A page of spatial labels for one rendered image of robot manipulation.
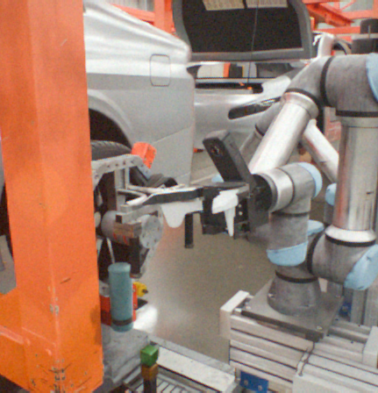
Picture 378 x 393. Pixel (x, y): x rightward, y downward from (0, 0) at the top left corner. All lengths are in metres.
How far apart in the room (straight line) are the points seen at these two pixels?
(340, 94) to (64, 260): 0.77
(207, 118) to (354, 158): 3.19
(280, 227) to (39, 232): 0.60
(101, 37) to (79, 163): 0.92
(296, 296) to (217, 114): 3.07
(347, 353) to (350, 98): 0.62
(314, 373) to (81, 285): 0.64
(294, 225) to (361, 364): 0.49
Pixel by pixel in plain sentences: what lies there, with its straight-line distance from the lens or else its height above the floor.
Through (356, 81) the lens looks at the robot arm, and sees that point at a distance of 0.99.
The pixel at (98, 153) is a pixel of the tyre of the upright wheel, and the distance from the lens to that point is 1.71.
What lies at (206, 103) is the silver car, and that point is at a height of 1.23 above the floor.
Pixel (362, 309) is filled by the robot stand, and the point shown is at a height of 0.78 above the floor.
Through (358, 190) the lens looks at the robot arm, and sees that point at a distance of 1.03.
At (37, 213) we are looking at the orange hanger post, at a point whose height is 1.09.
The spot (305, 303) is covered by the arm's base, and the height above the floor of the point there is 0.85.
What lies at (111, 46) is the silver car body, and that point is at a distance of 1.98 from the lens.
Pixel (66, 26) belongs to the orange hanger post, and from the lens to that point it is 1.11.
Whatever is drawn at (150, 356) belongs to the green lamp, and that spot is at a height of 0.65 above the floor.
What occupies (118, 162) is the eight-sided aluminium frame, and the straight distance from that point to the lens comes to 1.68.
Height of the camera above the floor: 1.40
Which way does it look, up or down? 15 degrees down
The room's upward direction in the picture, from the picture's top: straight up
